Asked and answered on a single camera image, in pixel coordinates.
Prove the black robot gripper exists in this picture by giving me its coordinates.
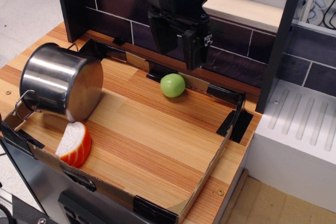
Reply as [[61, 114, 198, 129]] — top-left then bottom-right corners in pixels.
[[147, 0, 213, 71]]

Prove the stainless steel pot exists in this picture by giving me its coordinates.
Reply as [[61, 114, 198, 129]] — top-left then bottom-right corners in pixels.
[[18, 42, 103, 122]]

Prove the cardboard fence with black tape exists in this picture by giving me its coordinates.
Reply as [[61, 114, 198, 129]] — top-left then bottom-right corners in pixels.
[[1, 49, 259, 223]]

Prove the green toy apple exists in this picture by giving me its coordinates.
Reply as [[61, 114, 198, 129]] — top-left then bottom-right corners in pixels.
[[160, 73, 186, 98]]

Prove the dark tile backsplash shelf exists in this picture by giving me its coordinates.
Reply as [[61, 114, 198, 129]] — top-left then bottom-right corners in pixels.
[[60, 0, 275, 88]]

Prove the orange white toy sushi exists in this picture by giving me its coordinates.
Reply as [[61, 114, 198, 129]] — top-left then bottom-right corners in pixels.
[[55, 122, 91, 167]]

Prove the white toy sink drainboard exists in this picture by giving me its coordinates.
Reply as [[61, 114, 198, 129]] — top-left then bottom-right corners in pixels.
[[246, 81, 335, 211]]

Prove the dark grey vertical post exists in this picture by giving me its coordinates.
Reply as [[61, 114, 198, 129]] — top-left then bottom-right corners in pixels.
[[256, 0, 299, 114]]

